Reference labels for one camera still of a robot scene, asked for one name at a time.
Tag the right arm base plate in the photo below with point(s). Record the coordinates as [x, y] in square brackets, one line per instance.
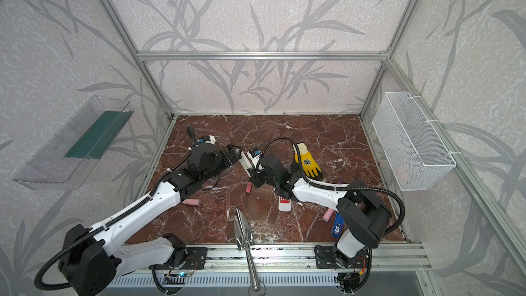
[328, 257]

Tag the red handled screwdriver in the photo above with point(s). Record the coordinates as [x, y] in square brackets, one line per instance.
[249, 188]

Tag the blue lighter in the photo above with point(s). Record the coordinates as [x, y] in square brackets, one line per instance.
[338, 226]

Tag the yellow work glove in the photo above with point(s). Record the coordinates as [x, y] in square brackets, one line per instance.
[306, 161]

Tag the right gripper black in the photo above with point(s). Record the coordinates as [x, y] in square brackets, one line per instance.
[255, 175]

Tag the white wire basket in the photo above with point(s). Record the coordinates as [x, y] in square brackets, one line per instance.
[416, 154]

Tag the pink cylinder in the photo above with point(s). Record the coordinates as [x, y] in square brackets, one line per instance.
[192, 202]
[328, 215]

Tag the pink cylinder right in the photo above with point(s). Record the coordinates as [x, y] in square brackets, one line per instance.
[328, 215]

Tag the pink cylinder left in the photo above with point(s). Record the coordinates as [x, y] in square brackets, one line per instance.
[192, 202]

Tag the clear plastic wall shelf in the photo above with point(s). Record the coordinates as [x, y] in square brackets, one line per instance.
[68, 158]

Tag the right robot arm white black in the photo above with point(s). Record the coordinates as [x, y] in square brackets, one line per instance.
[370, 213]

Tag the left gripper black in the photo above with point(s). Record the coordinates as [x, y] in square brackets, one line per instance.
[231, 155]

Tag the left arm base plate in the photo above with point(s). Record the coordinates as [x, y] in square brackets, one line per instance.
[190, 258]

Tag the red white remote control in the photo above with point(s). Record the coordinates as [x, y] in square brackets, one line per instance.
[284, 205]

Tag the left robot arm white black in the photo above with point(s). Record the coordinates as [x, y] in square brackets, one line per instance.
[92, 257]

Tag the metal camera pole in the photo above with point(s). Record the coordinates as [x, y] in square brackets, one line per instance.
[244, 240]

